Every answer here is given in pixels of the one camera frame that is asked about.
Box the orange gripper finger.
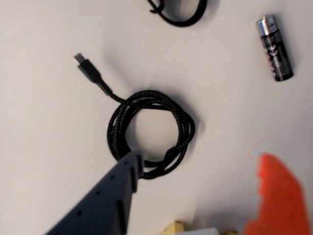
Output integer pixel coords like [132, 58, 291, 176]
[243, 152, 310, 235]

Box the blue grey gripper finger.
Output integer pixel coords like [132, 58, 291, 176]
[45, 150, 145, 235]

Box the black braided usb cable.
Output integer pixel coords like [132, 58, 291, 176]
[73, 52, 197, 181]

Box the black aa battery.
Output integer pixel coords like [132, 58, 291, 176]
[255, 15, 294, 83]

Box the black plastic ring clip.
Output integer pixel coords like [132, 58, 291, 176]
[146, 0, 208, 28]

